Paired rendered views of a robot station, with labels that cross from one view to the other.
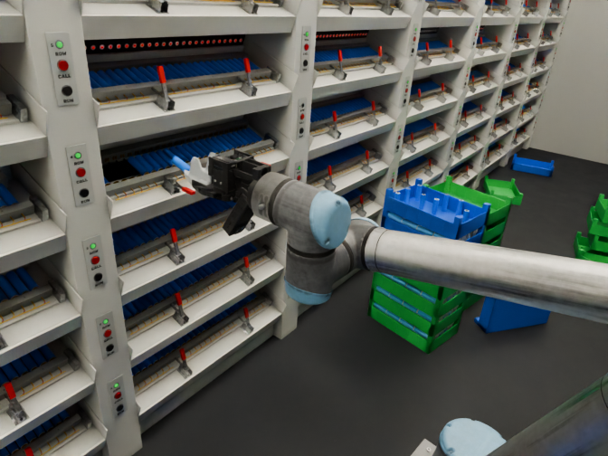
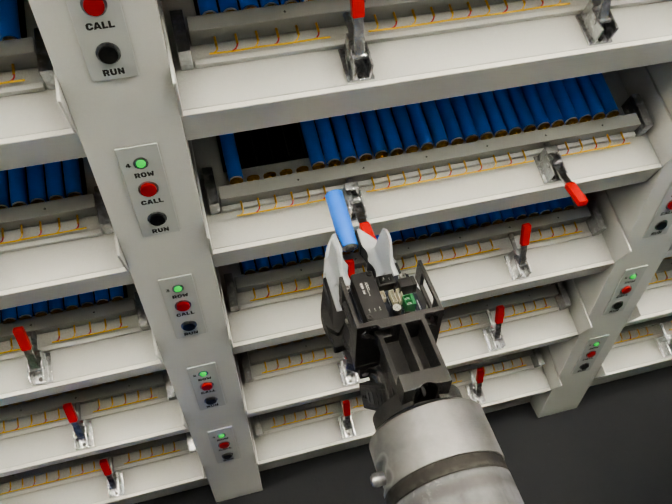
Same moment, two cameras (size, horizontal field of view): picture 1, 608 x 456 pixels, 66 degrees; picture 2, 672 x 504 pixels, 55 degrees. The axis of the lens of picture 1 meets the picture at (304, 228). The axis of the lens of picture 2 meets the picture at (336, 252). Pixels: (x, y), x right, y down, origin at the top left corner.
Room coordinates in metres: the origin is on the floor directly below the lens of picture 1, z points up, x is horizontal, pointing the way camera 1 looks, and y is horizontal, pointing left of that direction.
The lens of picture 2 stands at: (0.58, -0.02, 1.28)
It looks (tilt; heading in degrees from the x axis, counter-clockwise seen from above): 48 degrees down; 39
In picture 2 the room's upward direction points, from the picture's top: straight up
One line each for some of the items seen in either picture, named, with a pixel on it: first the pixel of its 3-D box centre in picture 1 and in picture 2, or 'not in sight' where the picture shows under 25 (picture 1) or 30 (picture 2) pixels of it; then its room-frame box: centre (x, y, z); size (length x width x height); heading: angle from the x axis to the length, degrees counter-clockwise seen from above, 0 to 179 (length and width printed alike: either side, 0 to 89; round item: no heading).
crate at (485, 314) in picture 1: (517, 302); not in sight; (1.57, -0.88, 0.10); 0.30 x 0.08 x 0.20; 109
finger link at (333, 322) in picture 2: (211, 186); (348, 315); (0.85, 0.19, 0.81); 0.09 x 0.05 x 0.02; 59
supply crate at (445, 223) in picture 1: (435, 206); not in sight; (1.52, -0.46, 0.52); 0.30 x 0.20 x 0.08; 44
